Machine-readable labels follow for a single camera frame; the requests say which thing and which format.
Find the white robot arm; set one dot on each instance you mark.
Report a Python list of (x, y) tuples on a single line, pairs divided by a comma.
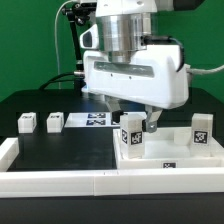
[(125, 60)]

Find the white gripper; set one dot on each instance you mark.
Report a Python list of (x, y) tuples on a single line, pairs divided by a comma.
[(151, 78)]

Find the white square tabletop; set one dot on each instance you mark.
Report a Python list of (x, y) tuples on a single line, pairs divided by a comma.
[(170, 148)]

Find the white left fence wall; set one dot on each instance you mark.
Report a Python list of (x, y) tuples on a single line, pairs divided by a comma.
[(9, 150)]

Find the white marker sheet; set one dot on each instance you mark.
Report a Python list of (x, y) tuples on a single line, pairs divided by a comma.
[(90, 119)]

